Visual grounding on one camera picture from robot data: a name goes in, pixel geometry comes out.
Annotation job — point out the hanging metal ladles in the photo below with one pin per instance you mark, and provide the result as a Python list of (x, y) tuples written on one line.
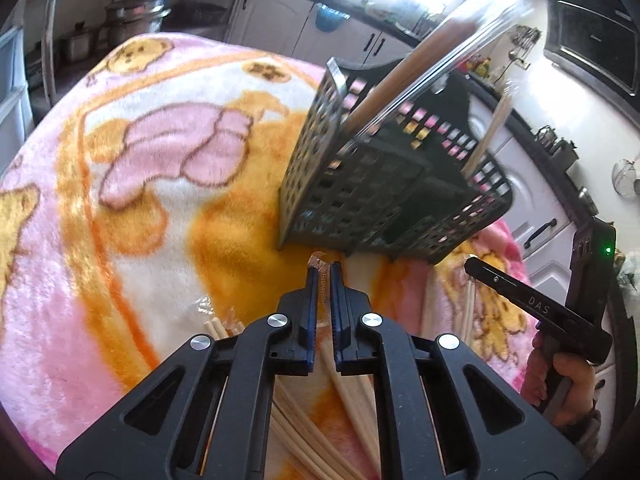
[(525, 40)]

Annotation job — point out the white kitchen cabinets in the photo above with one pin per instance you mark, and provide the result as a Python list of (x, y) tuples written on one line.
[(280, 15), (530, 195)]

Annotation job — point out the pink bear printed blanket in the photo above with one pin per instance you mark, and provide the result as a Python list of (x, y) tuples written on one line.
[(150, 210)]

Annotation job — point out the wooden chopstick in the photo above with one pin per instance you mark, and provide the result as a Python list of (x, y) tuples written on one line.
[(492, 125), (325, 285), (471, 310), (425, 55)]

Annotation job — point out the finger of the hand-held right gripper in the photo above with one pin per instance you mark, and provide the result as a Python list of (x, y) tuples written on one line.
[(492, 277)]

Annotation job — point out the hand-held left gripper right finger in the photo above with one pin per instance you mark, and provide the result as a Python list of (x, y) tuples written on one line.
[(336, 310)]

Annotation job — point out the dark plastic utensil basket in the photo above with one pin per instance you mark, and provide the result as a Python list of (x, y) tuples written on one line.
[(380, 195)]

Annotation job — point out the stacked steel pots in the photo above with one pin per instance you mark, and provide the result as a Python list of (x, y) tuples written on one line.
[(135, 17)]

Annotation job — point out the person's right forearm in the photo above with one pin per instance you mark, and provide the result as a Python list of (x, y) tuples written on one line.
[(590, 435)]

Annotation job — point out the plastic drawer unit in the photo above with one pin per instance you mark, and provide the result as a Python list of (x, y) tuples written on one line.
[(12, 105)]

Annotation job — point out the row of condiment bottles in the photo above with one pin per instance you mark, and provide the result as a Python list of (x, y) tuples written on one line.
[(480, 66)]

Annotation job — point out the metal shelf rack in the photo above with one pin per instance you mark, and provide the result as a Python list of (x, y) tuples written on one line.
[(52, 35)]

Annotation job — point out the pile of chopsticks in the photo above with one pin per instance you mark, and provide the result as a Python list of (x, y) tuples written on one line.
[(295, 425)]

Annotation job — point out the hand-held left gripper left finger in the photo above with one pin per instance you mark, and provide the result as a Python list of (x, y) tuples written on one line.
[(313, 310)]

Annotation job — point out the steel canisters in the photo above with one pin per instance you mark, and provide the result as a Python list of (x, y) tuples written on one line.
[(557, 147)]

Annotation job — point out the small steel pot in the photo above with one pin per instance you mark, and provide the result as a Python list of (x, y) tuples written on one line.
[(77, 45)]

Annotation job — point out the person's right hand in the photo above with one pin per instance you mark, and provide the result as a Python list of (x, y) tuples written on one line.
[(577, 385)]

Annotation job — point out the black range hood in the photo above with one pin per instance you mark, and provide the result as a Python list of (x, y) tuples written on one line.
[(590, 40)]

